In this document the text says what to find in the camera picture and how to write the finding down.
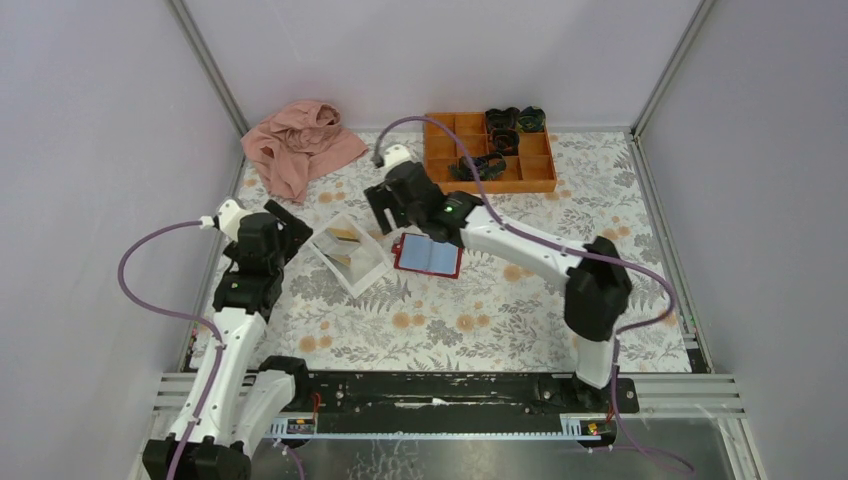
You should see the black rolled belt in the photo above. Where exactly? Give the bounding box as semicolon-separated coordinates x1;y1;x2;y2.
484;107;520;133

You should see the pink crumpled cloth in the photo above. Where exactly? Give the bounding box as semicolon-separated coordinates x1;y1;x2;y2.
241;100;368;203

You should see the orange compartment tray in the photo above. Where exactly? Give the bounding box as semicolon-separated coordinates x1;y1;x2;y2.
423;112;557;194

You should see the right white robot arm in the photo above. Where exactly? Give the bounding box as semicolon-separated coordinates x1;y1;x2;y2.
365;158;633;412

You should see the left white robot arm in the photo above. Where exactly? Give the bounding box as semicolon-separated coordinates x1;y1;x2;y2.
142;199;313;479

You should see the dark rolled belt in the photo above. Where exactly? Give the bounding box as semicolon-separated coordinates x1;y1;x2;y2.
489;128;520;156

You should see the floral table mat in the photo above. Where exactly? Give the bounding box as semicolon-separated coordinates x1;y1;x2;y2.
248;132;691;373

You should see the camouflage rolled belt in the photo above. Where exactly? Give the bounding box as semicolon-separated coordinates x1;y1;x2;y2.
448;152;507;182

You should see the white plastic card box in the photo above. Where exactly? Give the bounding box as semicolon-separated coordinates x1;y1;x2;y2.
307;213;391;298

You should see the green rolled belt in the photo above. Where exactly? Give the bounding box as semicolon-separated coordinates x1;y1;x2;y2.
516;106;546;133

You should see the red card holder wallet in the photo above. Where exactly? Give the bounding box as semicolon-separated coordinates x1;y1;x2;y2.
391;233;463;279

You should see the loose gold card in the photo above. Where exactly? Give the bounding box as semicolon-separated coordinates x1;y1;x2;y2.
329;255;352;268

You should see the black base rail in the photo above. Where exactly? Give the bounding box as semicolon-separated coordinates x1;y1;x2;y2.
268;371;640;439

